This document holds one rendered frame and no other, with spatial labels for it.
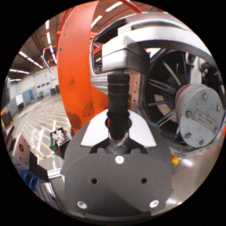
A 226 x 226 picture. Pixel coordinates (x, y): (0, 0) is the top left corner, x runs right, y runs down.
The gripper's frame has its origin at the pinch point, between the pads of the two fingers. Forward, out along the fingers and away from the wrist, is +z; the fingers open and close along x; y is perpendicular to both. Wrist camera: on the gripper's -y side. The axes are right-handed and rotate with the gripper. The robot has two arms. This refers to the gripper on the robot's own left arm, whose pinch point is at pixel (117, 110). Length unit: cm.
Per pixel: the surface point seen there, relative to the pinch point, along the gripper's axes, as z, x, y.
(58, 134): 12, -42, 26
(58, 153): -2.4, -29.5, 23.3
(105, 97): 32.2, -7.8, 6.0
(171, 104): 30, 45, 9
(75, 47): 18.0, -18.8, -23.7
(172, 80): 33, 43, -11
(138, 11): 92, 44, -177
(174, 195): -49, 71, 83
